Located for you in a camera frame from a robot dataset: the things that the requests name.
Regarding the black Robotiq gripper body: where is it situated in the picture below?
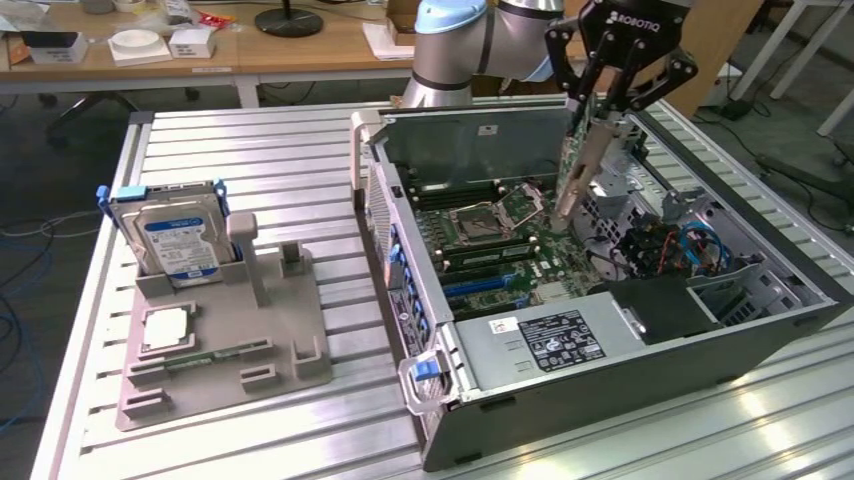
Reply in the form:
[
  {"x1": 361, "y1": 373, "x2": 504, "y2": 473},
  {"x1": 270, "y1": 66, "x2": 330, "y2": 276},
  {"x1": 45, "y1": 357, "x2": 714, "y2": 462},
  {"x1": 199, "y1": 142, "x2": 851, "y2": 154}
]
[{"x1": 578, "y1": 0, "x2": 693, "y2": 77}]

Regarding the graphics card with metal bracket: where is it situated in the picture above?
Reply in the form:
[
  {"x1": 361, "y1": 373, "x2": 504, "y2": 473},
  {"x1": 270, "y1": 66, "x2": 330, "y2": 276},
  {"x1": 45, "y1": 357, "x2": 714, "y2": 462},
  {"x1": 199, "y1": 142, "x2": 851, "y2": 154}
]
[{"x1": 552, "y1": 64, "x2": 633, "y2": 234}]

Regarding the wooden cabinet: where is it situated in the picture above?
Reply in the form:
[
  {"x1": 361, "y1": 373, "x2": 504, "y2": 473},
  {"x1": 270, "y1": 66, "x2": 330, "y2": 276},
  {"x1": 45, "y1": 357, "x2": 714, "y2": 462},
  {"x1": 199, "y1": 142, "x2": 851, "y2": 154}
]
[{"x1": 586, "y1": 0, "x2": 766, "y2": 119}]

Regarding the grey metal drive cage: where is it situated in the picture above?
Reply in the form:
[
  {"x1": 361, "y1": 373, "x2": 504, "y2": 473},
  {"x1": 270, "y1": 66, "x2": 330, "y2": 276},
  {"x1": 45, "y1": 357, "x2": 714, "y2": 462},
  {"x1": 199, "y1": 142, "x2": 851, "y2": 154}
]
[{"x1": 573, "y1": 144, "x2": 673, "y2": 244}]

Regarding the brown cardboard box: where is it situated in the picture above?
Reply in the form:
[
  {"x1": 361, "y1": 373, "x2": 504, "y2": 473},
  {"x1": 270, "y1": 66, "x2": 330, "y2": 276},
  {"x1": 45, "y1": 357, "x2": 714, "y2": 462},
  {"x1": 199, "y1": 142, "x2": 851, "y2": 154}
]
[{"x1": 386, "y1": 0, "x2": 424, "y2": 34}]

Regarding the white paper stack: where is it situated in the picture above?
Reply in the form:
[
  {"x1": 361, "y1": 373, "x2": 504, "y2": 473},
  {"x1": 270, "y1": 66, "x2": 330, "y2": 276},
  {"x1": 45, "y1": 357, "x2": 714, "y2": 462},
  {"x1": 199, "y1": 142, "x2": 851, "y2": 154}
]
[{"x1": 363, "y1": 19, "x2": 420, "y2": 62}]

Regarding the black floor stand base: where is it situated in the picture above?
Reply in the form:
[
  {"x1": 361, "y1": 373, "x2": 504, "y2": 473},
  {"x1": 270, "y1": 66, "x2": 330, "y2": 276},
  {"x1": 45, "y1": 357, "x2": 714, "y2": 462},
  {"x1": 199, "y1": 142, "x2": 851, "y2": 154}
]
[{"x1": 753, "y1": 152, "x2": 854, "y2": 189}]

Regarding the metal socket cover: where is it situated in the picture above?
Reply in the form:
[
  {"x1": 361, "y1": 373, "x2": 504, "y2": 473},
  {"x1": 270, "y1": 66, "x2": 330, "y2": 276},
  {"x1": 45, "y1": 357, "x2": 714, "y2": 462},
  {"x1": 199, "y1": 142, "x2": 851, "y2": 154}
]
[{"x1": 497, "y1": 182, "x2": 557, "y2": 226}]

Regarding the CPU socket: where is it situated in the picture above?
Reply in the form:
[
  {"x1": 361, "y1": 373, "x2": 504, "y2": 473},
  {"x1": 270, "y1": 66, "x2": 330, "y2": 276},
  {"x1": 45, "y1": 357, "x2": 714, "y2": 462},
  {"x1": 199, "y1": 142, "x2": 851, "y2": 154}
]
[{"x1": 450, "y1": 202, "x2": 513, "y2": 249}]

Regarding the black RAM stick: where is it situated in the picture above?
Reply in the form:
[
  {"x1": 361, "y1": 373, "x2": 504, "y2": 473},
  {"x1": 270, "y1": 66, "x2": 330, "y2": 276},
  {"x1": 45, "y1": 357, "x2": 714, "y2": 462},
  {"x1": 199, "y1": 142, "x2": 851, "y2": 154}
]
[{"x1": 441, "y1": 238, "x2": 540, "y2": 267}]

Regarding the green motherboard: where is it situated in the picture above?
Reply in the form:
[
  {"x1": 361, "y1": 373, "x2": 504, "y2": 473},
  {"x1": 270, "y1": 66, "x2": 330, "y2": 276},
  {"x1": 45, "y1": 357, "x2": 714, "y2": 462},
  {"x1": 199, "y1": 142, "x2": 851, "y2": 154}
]
[{"x1": 398, "y1": 167, "x2": 613, "y2": 324}]

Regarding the black round lamp base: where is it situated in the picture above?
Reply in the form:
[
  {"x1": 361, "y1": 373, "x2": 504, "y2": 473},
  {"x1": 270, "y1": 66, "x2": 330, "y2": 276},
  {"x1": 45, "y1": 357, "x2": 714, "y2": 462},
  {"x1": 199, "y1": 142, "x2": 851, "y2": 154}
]
[{"x1": 254, "y1": 0, "x2": 327, "y2": 37}]

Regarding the wooden desk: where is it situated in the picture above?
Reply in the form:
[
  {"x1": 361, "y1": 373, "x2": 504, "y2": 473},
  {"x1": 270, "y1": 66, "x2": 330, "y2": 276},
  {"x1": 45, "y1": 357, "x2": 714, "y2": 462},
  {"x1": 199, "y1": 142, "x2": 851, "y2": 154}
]
[{"x1": 0, "y1": 0, "x2": 602, "y2": 96}]

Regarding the blue expansion slot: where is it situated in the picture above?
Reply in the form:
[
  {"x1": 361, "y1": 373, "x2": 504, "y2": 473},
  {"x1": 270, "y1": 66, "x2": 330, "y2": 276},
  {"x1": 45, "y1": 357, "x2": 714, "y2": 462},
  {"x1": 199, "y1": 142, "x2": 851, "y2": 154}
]
[{"x1": 444, "y1": 274, "x2": 508, "y2": 299}]

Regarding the grey metal disk bay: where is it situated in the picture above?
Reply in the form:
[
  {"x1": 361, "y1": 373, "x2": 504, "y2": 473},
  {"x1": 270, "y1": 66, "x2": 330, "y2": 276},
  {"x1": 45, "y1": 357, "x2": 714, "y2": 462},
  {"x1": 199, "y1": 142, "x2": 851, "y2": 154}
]
[{"x1": 686, "y1": 259, "x2": 813, "y2": 331}]

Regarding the black plastic shroud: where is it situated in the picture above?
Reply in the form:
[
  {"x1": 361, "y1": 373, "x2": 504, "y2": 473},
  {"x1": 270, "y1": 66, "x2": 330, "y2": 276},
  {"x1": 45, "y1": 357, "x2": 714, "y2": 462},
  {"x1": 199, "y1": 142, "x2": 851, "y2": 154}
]
[{"x1": 610, "y1": 277, "x2": 726, "y2": 346}]

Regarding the small white box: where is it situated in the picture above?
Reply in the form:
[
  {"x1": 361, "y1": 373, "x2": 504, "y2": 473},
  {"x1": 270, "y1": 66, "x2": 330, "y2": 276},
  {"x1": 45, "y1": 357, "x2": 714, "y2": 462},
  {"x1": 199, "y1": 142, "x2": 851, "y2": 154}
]
[{"x1": 167, "y1": 27, "x2": 219, "y2": 59}]

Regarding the grey power supply unit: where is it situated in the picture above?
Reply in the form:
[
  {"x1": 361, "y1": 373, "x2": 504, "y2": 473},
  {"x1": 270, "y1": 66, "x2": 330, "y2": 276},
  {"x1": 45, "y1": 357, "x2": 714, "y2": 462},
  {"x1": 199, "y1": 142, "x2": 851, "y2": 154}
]
[{"x1": 453, "y1": 292, "x2": 653, "y2": 394}]

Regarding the black open PC case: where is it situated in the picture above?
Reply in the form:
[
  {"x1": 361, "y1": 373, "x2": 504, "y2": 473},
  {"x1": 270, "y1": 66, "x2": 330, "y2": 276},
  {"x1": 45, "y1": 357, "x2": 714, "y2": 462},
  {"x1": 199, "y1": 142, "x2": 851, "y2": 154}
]
[{"x1": 350, "y1": 92, "x2": 854, "y2": 474}]

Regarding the white round tape roll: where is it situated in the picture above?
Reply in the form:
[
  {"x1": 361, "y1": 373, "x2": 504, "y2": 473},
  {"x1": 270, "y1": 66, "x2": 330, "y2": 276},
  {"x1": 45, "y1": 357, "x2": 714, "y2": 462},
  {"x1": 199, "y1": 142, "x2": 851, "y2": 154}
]
[{"x1": 107, "y1": 28, "x2": 175, "y2": 67}]

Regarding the hard disk in blue caddy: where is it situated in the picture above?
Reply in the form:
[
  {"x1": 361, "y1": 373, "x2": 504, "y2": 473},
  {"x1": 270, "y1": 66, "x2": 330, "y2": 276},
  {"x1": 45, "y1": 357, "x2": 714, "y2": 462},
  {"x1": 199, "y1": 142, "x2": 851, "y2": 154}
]
[{"x1": 98, "y1": 178, "x2": 233, "y2": 289}]

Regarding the grey parts rack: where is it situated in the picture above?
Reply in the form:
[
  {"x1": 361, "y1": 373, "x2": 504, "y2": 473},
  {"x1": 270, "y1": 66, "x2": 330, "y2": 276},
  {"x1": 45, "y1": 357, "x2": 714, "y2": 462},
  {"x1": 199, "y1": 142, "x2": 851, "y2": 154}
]
[{"x1": 117, "y1": 212, "x2": 335, "y2": 434}]

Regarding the black chair base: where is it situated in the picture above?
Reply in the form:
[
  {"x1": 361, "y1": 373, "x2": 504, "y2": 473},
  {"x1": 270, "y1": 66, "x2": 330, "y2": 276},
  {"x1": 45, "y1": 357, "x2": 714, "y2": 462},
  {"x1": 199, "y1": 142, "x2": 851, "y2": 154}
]
[{"x1": 39, "y1": 87, "x2": 202, "y2": 149}]

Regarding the white box black top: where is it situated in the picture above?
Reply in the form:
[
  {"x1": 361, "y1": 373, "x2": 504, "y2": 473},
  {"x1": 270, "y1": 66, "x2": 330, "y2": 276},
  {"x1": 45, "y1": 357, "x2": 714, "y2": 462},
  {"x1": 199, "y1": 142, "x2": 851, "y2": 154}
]
[{"x1": 19, "y1": 30, "x2": 90, "y2": 65}]

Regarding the silver CPU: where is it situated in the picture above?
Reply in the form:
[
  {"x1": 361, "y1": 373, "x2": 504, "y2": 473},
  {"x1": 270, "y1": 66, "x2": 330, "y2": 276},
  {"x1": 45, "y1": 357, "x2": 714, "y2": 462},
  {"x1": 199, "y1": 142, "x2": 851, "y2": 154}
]
[{"x1": 143, "y1": 307, "x2": 195, "y2": 351}]

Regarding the green RAM stick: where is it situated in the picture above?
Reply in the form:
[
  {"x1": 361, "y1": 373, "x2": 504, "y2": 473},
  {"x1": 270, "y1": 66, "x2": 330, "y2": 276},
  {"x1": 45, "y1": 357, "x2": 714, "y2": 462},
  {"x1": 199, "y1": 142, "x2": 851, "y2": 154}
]
[{"x1": 163, "y1": 347, "x2": 249, "y2": 374}]

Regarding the white table frame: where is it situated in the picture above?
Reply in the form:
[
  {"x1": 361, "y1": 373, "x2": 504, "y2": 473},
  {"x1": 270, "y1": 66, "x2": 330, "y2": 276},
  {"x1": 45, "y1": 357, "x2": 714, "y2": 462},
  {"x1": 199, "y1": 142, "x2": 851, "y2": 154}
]
[{"x1": 726, "y1": 0, "x2": 854, "y2": 136}]

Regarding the blue wire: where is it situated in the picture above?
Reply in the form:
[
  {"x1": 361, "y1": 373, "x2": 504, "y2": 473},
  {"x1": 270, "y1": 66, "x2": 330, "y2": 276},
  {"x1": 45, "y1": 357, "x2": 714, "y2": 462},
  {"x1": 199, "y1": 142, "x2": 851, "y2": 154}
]
[{"x1": 677, "y1": 219, "x2": 736, "y2": 275}]

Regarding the red wire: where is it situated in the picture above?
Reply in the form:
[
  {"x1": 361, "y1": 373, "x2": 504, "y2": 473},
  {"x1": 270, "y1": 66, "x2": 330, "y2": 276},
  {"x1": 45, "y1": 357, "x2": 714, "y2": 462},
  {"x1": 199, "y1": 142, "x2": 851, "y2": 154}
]
[{"x1": 657, "y1": 227, "x2": 677, "y2": 276}]

